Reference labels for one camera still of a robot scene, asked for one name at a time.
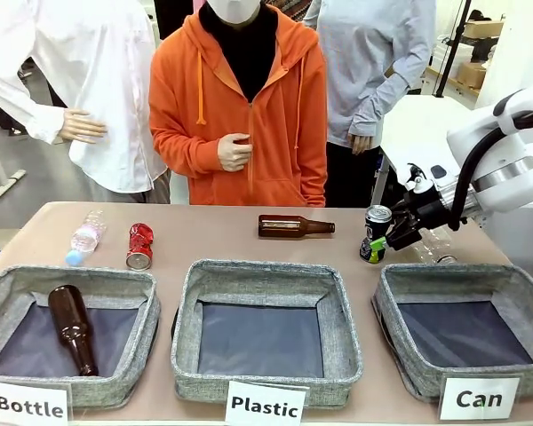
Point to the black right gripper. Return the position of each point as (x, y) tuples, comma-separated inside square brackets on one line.
[(422, 215)]

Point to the dark blue drink can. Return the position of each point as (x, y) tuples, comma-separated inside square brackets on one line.
[(376, 222)]

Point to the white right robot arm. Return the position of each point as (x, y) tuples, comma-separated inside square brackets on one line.
[(508, 177)]

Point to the orange hoodie person right forearm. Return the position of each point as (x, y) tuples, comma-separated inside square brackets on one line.
[(182, 148)]

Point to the white shirt person right forearm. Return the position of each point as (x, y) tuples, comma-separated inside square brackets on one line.
[(22, 111)]

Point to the grey shirt person left forearm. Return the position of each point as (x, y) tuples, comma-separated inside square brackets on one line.
[(382, 106)]

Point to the grey fabric basket labelled Can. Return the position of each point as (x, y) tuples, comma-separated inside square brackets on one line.
[(453, 279)]

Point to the grey fabric basket labelled Plastic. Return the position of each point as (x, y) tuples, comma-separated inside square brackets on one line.
[(266, 275)]

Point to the white Can label card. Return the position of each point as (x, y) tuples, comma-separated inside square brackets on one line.
[(479, 398)]

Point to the crushed red drink can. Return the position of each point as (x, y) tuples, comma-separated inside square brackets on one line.
[(139, 244)]

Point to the grey fabric basket labelled Bottle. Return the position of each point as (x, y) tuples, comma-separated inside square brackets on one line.
[(129, 386)]

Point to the grey shirt person left hand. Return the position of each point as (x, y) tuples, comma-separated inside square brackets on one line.
[(361, 143)]

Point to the orange hoodie person right hand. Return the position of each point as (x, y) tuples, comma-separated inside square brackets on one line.
[(232, 153)]

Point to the white shirt person right hand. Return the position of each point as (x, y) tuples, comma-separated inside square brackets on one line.
[(82, 126)]

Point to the crushed clear plastic bottle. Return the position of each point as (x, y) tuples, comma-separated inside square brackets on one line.
[(436, 246)]

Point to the brown glass beer bottle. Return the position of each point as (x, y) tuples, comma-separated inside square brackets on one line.
[(284, 226), (71, 319)]

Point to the white background table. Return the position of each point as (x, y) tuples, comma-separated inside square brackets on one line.
[(426, 128)]

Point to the person in orange hoodie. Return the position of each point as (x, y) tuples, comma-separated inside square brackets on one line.
[(284, 133)]

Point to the cardboard box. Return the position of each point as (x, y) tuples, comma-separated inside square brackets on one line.
[(474, 74), (484, 29)]

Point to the person in grey shirt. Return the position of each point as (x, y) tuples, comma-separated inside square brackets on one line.
[(364, 53)]

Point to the black stand pole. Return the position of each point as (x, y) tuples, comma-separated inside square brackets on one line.
[(451, 49)]

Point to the white Plastic label card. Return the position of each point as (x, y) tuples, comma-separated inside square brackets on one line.
[(265, 404)]

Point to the clear bottle with blue cap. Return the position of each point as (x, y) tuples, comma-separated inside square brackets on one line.
[(86, 237)]

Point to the person in white shirt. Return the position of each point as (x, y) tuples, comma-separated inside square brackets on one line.
[(115, 66)]

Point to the white desk leg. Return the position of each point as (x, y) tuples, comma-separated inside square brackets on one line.
[(0, 177)]

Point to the white Bottle label card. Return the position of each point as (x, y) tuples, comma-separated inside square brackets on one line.
[(29, 404)]

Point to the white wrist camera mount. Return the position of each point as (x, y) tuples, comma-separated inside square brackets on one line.
[(433, 176)]

